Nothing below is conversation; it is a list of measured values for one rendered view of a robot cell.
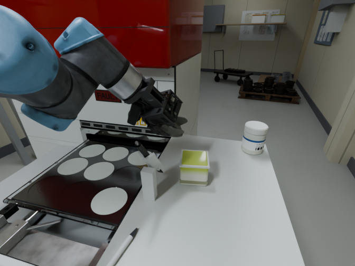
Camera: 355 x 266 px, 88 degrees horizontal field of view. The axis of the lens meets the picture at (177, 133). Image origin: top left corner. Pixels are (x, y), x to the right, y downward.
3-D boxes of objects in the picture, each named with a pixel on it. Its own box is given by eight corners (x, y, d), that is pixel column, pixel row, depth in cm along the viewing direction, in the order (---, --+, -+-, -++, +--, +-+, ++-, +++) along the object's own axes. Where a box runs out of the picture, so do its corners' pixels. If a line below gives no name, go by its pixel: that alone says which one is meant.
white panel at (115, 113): (33, 137, 102) (0, 59, 83) (176, 159, 84) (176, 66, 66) (27, 140, 99) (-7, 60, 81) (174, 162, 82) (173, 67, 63)
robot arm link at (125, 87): (100, 92, 40) (115, 65, 43) (117, 104, 43) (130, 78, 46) (119, 84, 35) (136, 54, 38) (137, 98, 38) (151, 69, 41)
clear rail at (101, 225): (7, 200, 54) (5, 196, 54) (123, 229, 46) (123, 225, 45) (2, 203, 53) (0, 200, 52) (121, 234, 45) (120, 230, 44)
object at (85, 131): (86, 143, 91) (82, 126, 87) (173, 156, 81) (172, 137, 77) (84, 145, 89) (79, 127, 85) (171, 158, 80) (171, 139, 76)
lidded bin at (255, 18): (264, 23, 609) (266, 15, 598) (264, 22, 581) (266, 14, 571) (251, 24, 623) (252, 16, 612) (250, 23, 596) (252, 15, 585)
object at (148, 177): (150, 182, 50) (146, 139, 44) (164, 185, 49) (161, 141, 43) (140, 199, 45) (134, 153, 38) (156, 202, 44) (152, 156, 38)
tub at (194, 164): (181, 168, 55) (181, 149, 52) (206, 169, 55) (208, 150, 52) (179, 186, 49) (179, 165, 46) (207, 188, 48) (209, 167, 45)
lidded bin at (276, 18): (283, 23, 590) (285, 15, 579) (283, 22, 563) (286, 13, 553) (269, 23, 603) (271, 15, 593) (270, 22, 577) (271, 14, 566)
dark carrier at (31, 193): (89, 141, 83) (89, 140, 83) (161, 152, 76) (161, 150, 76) (11, 199, 54) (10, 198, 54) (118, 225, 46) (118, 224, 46)
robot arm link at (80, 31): (46, 52, 34) (74, 18, 35) (97, 91, 41) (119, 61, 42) (52, 46, 28) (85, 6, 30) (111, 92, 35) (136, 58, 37)
